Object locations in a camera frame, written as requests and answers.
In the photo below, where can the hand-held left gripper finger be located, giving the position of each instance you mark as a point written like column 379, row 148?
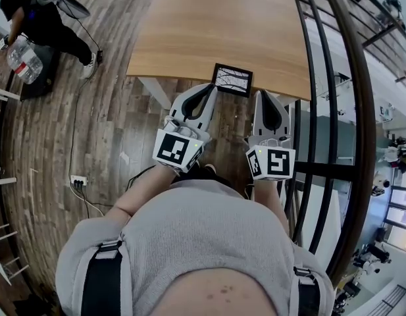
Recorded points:
column 207, row 117
column 177, row 109

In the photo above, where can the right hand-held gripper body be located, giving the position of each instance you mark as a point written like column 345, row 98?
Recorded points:
column 276, row 163

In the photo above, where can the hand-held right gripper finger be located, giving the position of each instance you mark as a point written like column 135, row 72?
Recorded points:
column 258, row 117
column 284, row 123

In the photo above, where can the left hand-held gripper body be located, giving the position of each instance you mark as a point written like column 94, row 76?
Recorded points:
column 171, row 147

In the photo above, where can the dark wooden picture frame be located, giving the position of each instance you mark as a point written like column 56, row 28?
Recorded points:
column 232, row 79

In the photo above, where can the person's right forearm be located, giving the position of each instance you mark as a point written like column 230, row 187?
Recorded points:
column 268, row 202

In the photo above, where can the person's left forearm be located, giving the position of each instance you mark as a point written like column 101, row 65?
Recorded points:
column 143, row 193

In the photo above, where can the person's right shoe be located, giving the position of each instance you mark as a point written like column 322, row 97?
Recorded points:
column 210, row 168

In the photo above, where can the person's black trousers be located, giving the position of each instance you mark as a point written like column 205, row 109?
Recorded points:
column 206, row 176

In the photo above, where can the white floor scrap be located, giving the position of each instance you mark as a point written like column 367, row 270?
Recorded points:
column 125, row 157

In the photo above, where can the black railing with brown handrail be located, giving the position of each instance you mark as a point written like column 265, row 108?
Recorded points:
column 367, row 127

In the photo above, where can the person's grey sweater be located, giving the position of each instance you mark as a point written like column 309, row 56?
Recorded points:
column 196, row 235

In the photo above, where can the white power strip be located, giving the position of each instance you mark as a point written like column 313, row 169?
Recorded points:
column 79, row 180

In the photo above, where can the cluttered desk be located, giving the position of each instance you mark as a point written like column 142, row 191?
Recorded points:
column 398, row 155

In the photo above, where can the glass window panels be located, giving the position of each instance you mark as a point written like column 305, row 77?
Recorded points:
column 400, row 219

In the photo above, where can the grey oval shell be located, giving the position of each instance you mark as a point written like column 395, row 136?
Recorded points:
column 74, row 7

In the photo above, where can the large clear water bottle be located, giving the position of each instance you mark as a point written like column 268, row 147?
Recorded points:
column 25, row 61

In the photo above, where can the white shelf bar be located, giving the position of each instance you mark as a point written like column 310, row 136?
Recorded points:
column 3, row 180

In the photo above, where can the white metal rack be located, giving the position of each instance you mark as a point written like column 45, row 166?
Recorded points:
column 7, row 262

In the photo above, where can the white metal bracket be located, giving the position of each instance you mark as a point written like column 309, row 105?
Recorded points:
column 5, row 94

